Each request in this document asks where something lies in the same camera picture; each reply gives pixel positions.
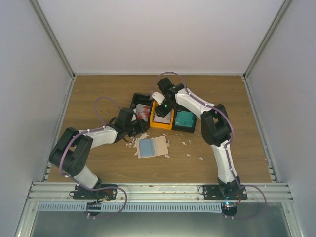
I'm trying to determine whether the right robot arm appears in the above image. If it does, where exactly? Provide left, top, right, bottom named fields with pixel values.
left=151, top=77, right=240, bottom=200

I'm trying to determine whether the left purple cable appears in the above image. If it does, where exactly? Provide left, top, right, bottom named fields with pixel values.
left=59, top=96, right=123, bottom=178

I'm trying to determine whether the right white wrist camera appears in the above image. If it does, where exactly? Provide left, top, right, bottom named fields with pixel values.
left=152, top=91, right=165, bottom=105

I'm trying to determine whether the yellow bin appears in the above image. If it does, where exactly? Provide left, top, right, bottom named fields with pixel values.
left=149, top=101, right=174, bottom=130

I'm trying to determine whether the aluminium front rail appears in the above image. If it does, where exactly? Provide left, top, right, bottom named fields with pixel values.
left=27, top=182, right=293, bottom=202

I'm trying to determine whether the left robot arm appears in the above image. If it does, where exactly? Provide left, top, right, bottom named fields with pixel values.
left=49, top=107, right=149, bottom=199

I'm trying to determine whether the teal card stack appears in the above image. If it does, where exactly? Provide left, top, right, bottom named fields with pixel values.
left=175, top=111, right=194, bottom=128

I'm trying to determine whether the white patterned card stack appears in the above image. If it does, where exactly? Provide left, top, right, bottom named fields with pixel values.
left=153, top=111, right=172, bottom=124

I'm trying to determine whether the black bin with red cards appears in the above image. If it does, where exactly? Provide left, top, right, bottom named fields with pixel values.
left=130, top=93, right=153, bottom=127

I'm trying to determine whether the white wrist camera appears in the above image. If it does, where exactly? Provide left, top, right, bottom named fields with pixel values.
left=131, top=109, right=138, bottom=122
left=152, top=91, right=165, bottom=105

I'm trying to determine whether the red white card stack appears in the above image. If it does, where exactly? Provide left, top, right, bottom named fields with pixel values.
left=136, top=104, right=151, bottom=122

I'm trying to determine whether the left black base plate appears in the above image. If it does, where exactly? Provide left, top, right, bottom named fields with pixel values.
left=69, top=184, right=117, bottom=201

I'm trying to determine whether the black bin with teal cards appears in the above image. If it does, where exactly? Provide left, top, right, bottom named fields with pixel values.
left=172, top=105, right=197, bottom=133

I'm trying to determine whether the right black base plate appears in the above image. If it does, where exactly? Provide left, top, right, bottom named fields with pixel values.
left=198, top=184, right=248, bottom=201

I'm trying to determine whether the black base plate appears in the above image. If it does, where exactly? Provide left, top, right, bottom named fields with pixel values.
left=69, top=184, right=117, bottom=201
left=198, top=184, right=248, bottom=201

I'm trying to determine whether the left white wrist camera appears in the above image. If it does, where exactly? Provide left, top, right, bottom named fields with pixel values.
left=131, top=109, right=138, bottom=122

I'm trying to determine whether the beige card holder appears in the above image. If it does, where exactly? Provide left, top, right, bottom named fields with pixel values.
left=136, top=136, right=169, bottom=159

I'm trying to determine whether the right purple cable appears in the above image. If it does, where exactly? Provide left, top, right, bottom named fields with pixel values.
left=150, top=71, right=241, bottom=188

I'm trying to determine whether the purple cable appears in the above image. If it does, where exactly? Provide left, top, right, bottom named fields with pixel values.
left=150, top=71, right=241, bottom=188
left=59, top=96, right=123, bottom=178

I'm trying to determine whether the grey slotted cable duct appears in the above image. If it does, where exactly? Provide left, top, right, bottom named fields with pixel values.
left=38, top=202, right=222, bottom=213

